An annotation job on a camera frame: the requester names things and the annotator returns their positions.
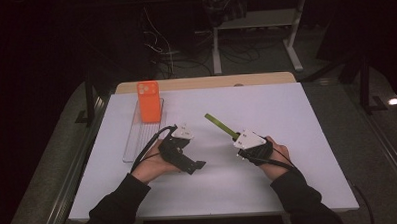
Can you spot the aluminium rail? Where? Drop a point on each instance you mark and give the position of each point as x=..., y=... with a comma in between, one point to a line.
x=72, y=176
x=381, y=139

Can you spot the green clown print phone case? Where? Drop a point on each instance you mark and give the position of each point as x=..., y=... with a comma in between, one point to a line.
x=222, y=126

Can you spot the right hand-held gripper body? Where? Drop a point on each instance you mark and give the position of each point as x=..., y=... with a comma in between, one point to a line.
x=254, y=146

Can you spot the dark checked cloth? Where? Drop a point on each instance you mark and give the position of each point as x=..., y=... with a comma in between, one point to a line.
x=226, y=4

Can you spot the orange phone case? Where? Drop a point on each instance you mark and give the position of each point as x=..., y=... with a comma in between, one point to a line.
x=149, y=103

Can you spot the person's left hand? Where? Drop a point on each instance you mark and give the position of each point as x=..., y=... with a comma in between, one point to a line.
x=151, y=167

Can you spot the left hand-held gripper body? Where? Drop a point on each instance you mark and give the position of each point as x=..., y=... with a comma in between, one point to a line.
x=174, y=156

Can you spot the clear plastic rack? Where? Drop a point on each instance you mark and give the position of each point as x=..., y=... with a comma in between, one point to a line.
x=137, y=144

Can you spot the white desk frame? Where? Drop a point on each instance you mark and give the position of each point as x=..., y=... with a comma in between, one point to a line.
x=256, y=20

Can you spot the black metal stand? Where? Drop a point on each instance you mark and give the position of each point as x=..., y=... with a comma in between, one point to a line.
x=90, y=95
x=365, y=86

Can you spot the person's right hand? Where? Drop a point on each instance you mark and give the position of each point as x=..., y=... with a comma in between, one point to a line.
x=281, y=162

